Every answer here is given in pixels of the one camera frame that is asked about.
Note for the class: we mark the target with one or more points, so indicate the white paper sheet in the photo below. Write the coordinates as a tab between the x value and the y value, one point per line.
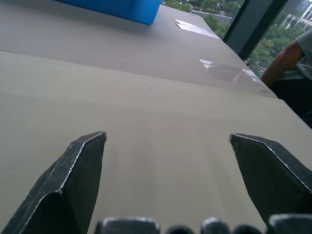
197	29
183	22

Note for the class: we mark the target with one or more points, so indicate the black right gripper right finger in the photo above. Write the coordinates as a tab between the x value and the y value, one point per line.
270	175

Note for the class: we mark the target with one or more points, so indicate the clear plastic sheet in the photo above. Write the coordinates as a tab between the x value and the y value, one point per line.
226	72

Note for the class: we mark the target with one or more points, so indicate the seated person in grey shirt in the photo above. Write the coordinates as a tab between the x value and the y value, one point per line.
292	75

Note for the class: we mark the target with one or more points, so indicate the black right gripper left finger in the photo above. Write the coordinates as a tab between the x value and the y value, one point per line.
73	185

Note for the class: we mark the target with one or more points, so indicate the blue box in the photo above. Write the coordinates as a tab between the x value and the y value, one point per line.
114	8

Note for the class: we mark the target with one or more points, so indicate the dark window frame pillar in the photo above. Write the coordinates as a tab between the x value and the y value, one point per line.
253	26

